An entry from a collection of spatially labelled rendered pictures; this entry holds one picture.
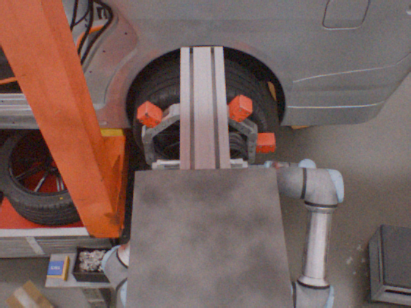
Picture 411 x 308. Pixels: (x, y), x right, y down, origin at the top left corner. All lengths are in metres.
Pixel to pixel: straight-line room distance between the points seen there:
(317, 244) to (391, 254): 1.05
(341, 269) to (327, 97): 1.11
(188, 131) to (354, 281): 2.26
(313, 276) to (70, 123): 1.01
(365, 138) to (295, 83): 1.37
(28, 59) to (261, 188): 0.93
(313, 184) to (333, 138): 1.84
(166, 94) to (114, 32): 0.34
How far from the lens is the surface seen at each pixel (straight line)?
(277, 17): 2.06
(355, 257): 3.11
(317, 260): 1.80
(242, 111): 2.12
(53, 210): 2.71
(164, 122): 2.17
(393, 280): 2.73
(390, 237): 2.83
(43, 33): 1.47
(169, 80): 2.22
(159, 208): 0.81
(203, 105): 0.94
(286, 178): 1.74
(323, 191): 1.74
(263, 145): 2.32
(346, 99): 2.49
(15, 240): 2.85
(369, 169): 3.46
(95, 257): 2.42
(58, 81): 1.59
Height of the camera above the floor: 2.74
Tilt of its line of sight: 55 degrees down
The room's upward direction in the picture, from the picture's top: 1 degrees counter-clockwise
